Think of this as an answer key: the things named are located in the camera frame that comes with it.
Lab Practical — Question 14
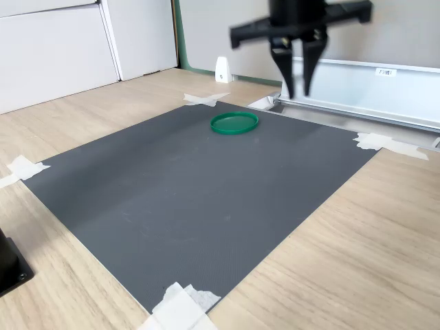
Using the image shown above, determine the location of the grey partition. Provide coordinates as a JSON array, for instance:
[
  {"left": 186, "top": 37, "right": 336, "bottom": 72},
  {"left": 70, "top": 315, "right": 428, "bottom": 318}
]
[{"left": 178, "top": 0, "right": 440, "bottom": 85}]

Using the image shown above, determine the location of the small white bracket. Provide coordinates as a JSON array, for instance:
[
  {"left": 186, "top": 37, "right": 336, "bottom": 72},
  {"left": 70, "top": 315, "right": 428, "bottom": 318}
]
[{"left": 214, "top": 56, "right": 235, "bottom": 84}]

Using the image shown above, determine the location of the silver metal duct base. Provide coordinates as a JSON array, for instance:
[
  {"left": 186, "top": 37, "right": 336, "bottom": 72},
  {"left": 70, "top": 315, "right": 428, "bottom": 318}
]
[{"left": 246, "top": 91, "right": 440, "bottom": 153}]

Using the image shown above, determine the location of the white partition panel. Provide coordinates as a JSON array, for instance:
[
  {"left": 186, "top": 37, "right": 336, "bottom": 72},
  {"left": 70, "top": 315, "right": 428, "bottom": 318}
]
[{"left": 100, "top": 0, "right": 179, "bottom": 82}]

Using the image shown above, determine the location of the white cable duct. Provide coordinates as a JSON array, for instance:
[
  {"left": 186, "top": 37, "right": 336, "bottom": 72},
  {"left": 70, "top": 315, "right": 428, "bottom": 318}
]
[{"left": 277, "top": 56, "right": 440, "bottom": 131}]

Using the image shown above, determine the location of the dark grey mat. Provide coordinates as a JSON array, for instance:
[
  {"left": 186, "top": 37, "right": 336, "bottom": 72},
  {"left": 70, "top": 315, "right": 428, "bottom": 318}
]
[{"left": 22, "top": 100, "right": 383, "bottom": 316}]

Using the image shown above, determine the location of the green partition edge trim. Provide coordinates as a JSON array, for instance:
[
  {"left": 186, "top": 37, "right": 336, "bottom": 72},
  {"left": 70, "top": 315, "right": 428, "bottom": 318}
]
[{"left": 171, "top": 0, "right": 283, "bottom": 87}]

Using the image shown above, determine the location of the round green lid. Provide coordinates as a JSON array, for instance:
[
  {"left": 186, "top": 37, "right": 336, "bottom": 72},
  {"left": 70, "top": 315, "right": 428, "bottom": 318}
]
[{"left": 210, "top": 111, "right": 260, "bottom": 136}]

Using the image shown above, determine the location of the white tape piece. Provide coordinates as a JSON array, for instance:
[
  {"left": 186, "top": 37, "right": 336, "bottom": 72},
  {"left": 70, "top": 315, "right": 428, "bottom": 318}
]
[
  {"left": 353, "top": 132, "right": 430, "bottom": 162},
  {"left": 183, "top": 91, "right": 232, "bottom": 107},
  {"left": 136, "top": 281, "right": 223, "bottom": 330},
  {"left": 0, "top": 154, "right": 52, "bottom": 189}
]

